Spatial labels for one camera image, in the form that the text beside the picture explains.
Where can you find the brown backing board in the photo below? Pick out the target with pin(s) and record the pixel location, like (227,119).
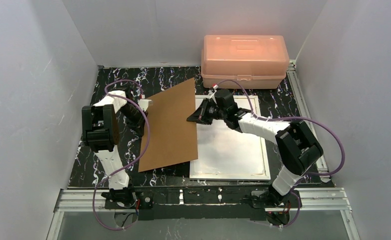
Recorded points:
(172,139)

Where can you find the aluminium rail base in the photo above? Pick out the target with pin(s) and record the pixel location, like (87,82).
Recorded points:
(205,202)

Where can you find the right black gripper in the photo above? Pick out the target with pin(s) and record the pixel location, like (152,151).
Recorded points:
(205,112)

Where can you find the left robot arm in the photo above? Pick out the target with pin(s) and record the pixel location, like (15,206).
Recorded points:
(100,131)

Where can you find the sunset landscape photo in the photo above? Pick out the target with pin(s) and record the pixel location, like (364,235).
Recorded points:
(232,149)

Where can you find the pink plastic storage box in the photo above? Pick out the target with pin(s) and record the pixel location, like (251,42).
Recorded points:
(244,61)

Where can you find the white picture frame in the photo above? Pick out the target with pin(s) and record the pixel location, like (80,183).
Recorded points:
(268,159)

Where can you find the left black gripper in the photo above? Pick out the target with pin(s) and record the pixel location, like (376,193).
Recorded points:
(139,119)

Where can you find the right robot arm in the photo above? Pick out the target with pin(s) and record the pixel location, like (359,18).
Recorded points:
(298,147)

